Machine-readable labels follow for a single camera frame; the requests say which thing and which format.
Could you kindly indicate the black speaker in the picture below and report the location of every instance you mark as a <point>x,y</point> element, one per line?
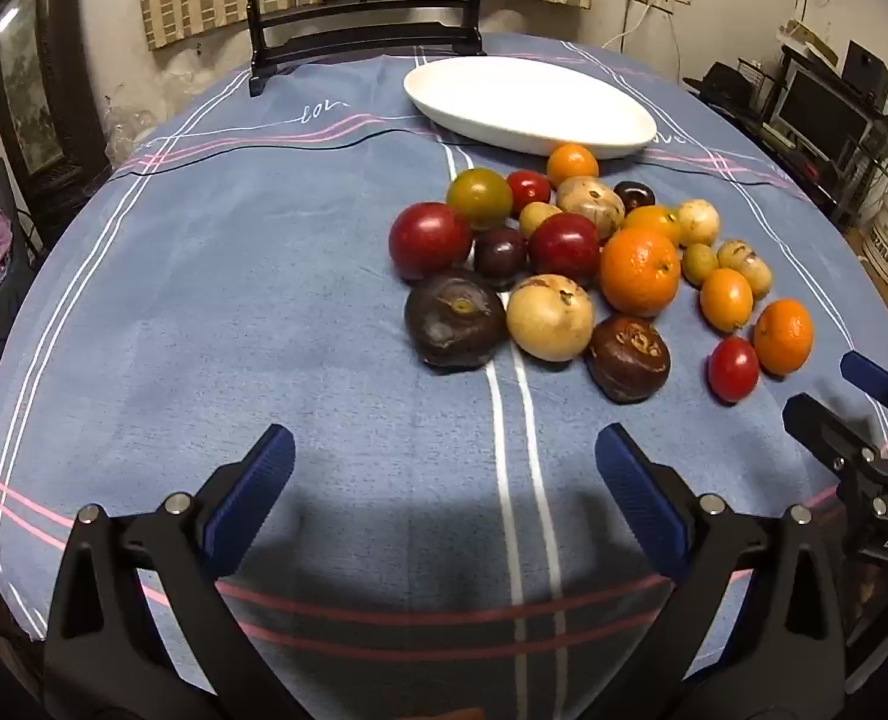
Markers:
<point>864,71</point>

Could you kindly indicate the brown water chestnut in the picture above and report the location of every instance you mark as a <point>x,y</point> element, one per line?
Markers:
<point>628,358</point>

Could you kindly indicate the large red plum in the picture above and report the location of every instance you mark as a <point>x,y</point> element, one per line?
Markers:
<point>430,238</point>

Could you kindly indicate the computer monitor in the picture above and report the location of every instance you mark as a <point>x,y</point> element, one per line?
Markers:
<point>819,109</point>

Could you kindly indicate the orange kumquat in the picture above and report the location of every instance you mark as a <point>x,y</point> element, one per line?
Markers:
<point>650,221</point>
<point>726,300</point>

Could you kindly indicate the large round tan longan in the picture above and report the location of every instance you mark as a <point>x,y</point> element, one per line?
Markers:
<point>550,317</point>

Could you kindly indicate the small beige longan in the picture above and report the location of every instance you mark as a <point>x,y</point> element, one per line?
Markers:
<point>697,221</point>

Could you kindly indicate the green brown tomato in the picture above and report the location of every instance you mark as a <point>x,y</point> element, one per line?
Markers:
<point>479,197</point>

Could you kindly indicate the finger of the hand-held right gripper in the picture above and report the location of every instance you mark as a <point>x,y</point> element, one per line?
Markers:
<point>864,373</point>
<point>819,427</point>

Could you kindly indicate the large mandarin orange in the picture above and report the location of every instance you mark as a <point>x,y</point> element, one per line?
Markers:
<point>639,271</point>

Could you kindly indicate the small olive longan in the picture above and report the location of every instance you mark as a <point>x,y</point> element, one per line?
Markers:
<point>538,219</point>
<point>699,262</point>

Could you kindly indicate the small dark purple plum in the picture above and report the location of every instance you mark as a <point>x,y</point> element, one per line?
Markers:
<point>634,196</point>

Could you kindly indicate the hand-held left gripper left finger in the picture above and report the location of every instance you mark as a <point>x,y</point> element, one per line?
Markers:
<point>253,491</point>

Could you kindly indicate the blue striped tablecloth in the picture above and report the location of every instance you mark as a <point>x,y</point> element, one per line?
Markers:
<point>264,277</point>

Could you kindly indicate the red cherry tomato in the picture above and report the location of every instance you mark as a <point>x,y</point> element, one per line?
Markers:
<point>733,369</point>
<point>528,191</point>

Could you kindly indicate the white oval plate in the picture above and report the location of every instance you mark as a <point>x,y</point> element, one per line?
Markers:
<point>526,101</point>

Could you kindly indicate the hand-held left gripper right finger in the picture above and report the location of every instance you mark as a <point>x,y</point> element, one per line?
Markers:
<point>639,495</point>

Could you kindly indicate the dark wooden cabinet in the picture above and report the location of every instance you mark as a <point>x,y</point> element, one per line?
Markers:
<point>31,82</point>

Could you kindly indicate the small mandarin orange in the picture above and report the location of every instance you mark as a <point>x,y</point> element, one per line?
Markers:
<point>572,163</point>

